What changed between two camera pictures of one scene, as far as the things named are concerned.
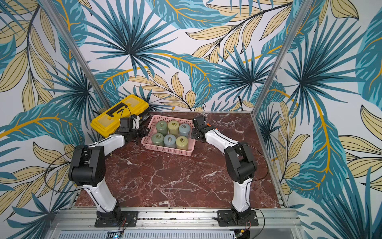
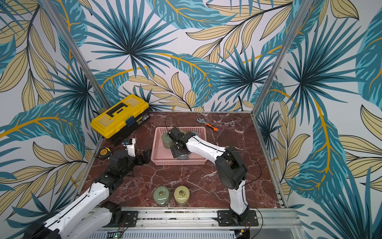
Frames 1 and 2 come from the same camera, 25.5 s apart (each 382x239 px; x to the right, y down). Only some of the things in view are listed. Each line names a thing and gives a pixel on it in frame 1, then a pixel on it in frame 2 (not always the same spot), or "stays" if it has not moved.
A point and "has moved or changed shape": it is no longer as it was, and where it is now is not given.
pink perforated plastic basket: (171, 134) to (162, 156)
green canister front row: (157, 139) to (161, 195)
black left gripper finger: (144, 130) to (143, 158)
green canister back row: (162, 127) to (167, 142)
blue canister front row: (169, 141) to (183, 157)
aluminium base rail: (79, 223) stays
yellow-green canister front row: (181, 143) has moved or changed shape
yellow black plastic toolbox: (108, 123) stays
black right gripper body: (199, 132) to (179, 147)
